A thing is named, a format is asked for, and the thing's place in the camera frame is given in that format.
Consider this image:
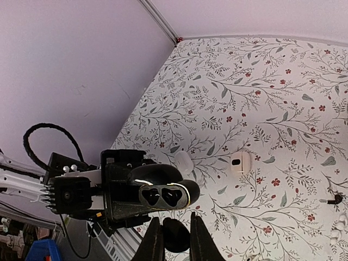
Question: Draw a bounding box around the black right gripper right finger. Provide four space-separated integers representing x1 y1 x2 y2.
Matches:
189 212 225 261

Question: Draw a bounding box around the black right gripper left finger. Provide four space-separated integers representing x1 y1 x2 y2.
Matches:
131 217 165 261

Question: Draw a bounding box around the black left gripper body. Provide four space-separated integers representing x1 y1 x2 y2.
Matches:
47 150 151 236

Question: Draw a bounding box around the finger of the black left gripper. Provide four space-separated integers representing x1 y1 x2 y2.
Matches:
104 163 175 229

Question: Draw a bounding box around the black earbud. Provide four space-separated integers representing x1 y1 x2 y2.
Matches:
162 217 190 253

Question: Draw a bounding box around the black earbud charging case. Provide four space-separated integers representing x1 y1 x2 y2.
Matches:
127 164 200 211

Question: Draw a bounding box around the white earbud case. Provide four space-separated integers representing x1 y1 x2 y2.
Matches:
175 151 194 175
230 151 252 176

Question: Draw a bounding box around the black earbud further back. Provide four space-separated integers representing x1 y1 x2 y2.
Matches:
327 194 343 205

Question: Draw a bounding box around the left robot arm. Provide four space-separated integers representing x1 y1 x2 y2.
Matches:
1 150 183 235

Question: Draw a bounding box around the white closed earbud case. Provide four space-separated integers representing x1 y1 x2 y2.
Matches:
175 151 194 175

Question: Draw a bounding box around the floral patterned table mat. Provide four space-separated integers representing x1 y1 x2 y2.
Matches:
113 38 347 260

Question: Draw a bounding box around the front aluminium rail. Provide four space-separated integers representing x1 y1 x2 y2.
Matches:
94 226 143 260

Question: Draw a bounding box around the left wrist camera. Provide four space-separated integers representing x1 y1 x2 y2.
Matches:
40 164 105 215

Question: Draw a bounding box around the white bead string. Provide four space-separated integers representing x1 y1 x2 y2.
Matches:
328 213 348 245

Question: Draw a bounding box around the left aluminium frame post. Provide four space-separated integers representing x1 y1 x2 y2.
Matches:
138 0 179 45

